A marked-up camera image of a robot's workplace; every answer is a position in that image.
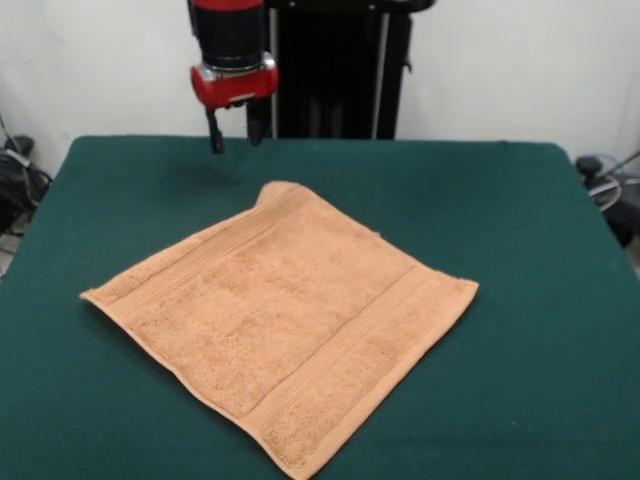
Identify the dark green table cloth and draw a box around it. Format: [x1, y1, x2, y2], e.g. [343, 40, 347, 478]
[0, 134, 640, 480]

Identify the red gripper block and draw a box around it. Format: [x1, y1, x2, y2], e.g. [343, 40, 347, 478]
[189, 51, 280, 155]

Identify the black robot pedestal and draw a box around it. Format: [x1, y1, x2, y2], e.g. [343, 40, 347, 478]
[232, 0, 417, 140]

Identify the tan terry towel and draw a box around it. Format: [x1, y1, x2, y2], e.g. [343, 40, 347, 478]
[79, 180, 481, 480]

